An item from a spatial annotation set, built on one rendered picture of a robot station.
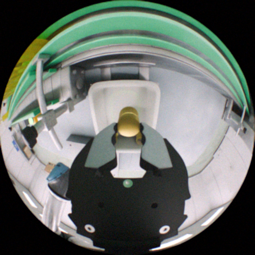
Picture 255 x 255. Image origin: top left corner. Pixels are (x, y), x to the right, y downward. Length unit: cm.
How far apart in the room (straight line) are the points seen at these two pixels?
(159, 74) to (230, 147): 354
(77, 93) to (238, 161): 376
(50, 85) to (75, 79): 8
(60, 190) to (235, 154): 378
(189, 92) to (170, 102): 10
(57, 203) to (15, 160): 606
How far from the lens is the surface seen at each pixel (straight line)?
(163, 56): 18
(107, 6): 18
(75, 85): 20
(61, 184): 33
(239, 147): 355
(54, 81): 23
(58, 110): 16
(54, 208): 40
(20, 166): 652
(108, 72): 28
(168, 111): 33
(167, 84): 31
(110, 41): 15
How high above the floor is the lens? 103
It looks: 58 degrees down
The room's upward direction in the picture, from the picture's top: 178 degrees counter-clockwise
